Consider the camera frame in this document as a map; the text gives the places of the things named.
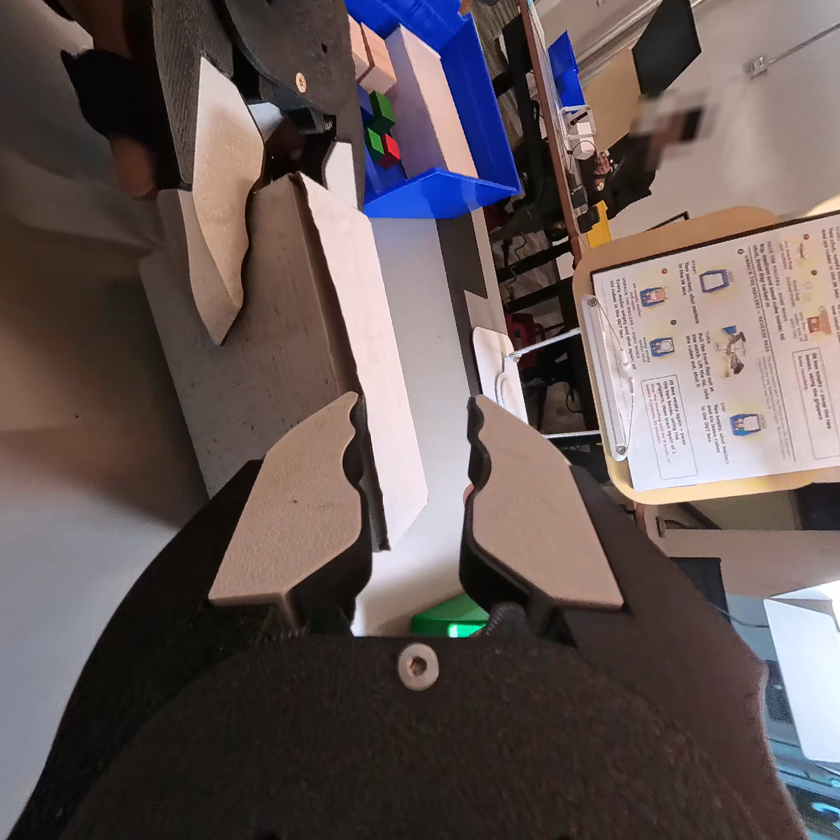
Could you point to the wooden cube with blue mark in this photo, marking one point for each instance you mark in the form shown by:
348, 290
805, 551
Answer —
355, 46

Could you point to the plain wooden cube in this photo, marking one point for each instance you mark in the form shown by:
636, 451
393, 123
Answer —
379, 59

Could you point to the grey desk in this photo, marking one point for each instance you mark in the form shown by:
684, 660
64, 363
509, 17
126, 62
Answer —
420, 295

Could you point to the green plastic bin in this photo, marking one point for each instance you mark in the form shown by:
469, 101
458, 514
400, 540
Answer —
453, 617

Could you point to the small green wooden cube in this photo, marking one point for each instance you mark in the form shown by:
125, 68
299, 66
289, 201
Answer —
374, 144

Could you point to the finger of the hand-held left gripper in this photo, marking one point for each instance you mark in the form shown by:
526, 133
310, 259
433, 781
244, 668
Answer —
220, 197
344, 174

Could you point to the person's left hand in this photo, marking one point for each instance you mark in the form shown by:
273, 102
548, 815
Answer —
124, 111

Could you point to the white rectangular object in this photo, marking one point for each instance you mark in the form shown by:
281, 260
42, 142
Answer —
807, 669

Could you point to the white cardboard mailer box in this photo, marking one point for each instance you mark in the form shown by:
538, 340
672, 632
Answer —
426, 98
295, 328

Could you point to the printed instruction sheet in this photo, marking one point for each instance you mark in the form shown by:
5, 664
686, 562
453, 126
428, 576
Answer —
722, 361

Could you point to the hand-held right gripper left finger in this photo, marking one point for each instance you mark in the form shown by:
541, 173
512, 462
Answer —
295, 518

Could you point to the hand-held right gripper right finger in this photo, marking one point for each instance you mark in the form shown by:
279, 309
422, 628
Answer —
538, 518

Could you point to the red backpack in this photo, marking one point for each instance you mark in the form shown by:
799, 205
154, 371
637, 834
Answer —
522, 334

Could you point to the red wooden cube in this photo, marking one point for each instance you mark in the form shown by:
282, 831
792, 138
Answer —
390, 151

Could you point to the small blue plastic bin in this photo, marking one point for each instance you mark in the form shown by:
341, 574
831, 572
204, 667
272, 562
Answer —
565, 65

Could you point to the black monitor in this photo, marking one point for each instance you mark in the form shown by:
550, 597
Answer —
666, 46

